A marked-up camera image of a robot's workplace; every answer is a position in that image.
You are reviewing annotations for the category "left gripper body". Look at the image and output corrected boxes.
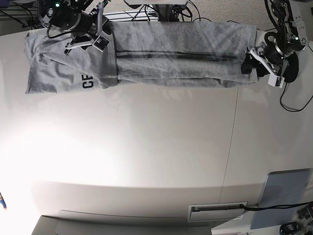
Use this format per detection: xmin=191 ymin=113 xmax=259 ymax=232
xmin=245 ymin=42 xmax=286 ymax=76

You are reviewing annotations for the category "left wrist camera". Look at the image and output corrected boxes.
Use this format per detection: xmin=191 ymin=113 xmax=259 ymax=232
xmin=268 ymin=74 xmax=285 ymax=88

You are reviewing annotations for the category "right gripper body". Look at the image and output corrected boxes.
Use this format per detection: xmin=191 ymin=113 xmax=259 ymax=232
xmin=64 ymin=1 xmax=109 ymax=54

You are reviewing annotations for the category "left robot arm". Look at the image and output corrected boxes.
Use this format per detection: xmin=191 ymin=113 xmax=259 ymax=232
xmin=241 ymin=0 xmax=309 ymax=83

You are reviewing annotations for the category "grey T-shirt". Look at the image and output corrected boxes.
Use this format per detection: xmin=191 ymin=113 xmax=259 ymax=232
xmin=24 ymin=21 xmax=258 ymax=94

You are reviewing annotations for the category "black mouse cable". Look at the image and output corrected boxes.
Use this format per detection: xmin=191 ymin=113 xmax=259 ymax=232
xmin=280 ymin=82 xmax=313 ymax=113

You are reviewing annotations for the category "black tablet cable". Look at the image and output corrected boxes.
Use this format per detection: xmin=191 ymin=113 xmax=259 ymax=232
xmin=241 ymin=201 xmax=313 ymax=212

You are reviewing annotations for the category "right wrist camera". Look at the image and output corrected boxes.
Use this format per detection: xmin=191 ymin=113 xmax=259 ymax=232
xmin=92 ymin=35 xmax=110 ymax=52

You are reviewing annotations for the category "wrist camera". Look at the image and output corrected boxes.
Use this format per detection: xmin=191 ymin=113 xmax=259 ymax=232
xmin=268 ymin=74 xmax=285 ymax=88
xmin=92 ymin=35 xmax=110 ymax=52

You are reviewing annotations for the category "blue orange tool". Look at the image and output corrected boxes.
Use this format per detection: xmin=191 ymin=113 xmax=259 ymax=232
xmin=0 ymin=193 xmax=7 ymax=210

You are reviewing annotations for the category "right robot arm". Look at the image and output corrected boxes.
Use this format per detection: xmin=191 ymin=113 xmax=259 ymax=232
xmin=39 ymin=0 xmax=112 ymax=54

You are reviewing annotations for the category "black battery pack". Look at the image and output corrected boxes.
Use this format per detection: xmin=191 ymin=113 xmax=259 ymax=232
xmin=279 ymin=222 xmax=300 ymax=235

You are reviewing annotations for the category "black computer mouse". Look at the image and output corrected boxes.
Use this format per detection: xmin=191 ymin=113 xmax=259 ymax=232
xmin=283 ymin=53 xmax=299 ymax=83

